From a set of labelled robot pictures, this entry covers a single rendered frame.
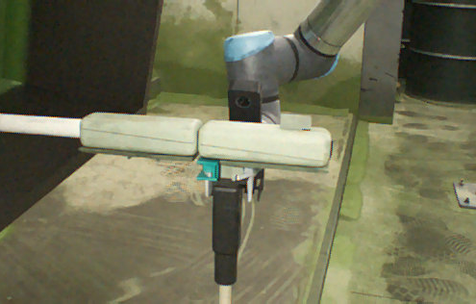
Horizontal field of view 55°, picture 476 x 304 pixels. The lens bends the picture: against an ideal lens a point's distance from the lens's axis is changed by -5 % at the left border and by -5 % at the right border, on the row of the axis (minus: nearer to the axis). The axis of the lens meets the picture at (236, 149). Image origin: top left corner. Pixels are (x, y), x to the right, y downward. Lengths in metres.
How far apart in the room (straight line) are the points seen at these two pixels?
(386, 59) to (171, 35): 1.14
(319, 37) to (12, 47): 0.65
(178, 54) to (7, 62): 1.67
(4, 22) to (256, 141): 0.72
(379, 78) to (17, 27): 1.83
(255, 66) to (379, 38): 1.68
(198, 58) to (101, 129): 2.09
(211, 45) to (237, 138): 2.09
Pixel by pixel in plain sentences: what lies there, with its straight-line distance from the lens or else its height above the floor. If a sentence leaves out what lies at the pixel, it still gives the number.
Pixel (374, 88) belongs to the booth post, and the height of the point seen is 0.18.
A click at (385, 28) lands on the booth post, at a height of 0.49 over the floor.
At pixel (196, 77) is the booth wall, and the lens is 2.69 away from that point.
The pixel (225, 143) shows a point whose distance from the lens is 0.56.
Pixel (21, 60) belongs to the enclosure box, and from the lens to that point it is 1.12.
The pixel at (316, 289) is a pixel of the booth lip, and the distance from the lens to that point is 1.18.
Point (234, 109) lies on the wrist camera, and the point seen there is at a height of 0.55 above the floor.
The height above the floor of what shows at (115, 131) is 0.56.
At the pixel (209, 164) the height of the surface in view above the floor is 0.52.
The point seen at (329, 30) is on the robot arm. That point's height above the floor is 0.65.
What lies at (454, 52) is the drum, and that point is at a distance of 2.99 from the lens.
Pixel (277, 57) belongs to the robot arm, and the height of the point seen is 0.60.
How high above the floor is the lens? 0.74
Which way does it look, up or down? 21 degrees down
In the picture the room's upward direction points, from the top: straight up
